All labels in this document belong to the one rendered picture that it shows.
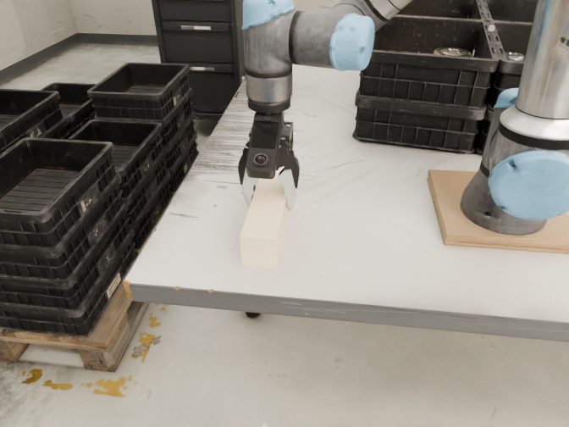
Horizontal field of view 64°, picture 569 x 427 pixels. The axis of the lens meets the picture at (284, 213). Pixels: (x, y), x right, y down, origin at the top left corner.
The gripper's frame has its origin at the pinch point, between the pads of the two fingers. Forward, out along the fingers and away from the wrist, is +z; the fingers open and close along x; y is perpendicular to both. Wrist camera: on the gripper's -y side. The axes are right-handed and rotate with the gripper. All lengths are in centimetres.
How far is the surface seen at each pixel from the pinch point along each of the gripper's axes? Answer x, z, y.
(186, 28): 72, 10, 176
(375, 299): -19.2, 4.3, -17.4
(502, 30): -55, -17, 70
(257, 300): -0.9, 5.3, -18.9
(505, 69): -46, -17, 32
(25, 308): 72, 48, 11
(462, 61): -37, -18, 34
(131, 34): 199, 64, 380
